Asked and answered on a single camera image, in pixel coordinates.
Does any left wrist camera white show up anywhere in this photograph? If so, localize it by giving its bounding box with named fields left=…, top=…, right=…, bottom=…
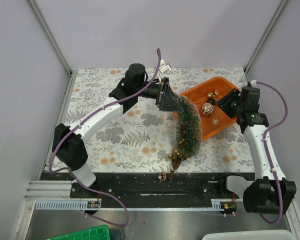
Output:
left=158, top=59, right=172, bottom=80

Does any gold striped bauble ornament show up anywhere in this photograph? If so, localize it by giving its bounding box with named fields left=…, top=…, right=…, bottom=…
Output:
left=201, top=102, right=215, bottom=117

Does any small green christmas tree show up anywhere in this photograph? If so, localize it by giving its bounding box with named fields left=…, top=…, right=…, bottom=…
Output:
left=173, top=93, right=203, bottom=158

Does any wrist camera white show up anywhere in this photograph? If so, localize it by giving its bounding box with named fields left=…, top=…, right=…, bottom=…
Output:
left=248, top=80, right=257, bottom=88
left=158, top=59, right=172, bottom=80

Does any dark brown bauble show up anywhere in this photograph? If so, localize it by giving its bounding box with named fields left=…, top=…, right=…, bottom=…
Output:
left=206, top=97, right=216, bottom=105

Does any orange plastic bin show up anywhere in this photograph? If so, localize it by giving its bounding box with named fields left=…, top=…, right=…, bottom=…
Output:
left=180, top=76, right=236, bottom=141

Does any green plastic crate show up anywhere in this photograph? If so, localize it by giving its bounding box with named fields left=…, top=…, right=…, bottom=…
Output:
left=49, top=225, right=111, bottom=240

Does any gold glitter ball ornament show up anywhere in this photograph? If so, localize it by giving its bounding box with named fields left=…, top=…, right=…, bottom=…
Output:
left=206, top=92, right=214, bottom=99

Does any white plastic container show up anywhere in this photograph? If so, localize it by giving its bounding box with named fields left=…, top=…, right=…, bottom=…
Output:
left=202, top=229, right=295, bottom=240

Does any brown leaf decoration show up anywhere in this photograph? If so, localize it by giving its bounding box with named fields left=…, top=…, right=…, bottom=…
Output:
left=168, top=124, right=188, bottom=181

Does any frosted pine cone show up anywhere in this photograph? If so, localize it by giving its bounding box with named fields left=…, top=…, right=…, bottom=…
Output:
left=158, top=172, right=167, bottom=182

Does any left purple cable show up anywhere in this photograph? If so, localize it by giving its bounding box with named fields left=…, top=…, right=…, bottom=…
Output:
left=48, top=47, right=163, bottom=227

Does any white slotted cable duct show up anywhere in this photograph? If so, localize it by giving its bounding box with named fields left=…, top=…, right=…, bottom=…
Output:
left=35, top=199, right=224, bottom=212

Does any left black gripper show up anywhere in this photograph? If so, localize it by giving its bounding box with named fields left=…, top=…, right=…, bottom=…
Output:
left=135, top=77, right=183, bottom=112

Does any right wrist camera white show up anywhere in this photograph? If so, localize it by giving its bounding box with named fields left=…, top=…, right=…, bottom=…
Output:
left=248, top=80, right=257, bottom=88

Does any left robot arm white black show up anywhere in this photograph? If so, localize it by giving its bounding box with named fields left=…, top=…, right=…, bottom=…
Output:
left=48, top=61, right=182, bottom=198

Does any gold leaf sequin ornament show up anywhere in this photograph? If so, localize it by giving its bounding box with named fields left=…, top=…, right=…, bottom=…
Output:
left=212, top=119, right=219, bottom=125

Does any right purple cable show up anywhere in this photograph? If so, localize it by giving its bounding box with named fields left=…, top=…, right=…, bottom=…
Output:
left=202, top=81, right=289, bottom=224

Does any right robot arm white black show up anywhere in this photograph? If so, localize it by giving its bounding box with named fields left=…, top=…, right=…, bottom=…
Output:
left=216, top=86, right=297, bottom=217

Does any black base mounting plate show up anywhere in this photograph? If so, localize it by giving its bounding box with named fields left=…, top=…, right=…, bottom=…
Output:
left=70, top=172, right=235, bottom=205

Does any purple cable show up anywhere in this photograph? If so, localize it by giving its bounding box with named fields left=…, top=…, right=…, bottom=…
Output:
left=202, top=81, right=289, bottom=224
left=48, top=47, right=163, bottom=227

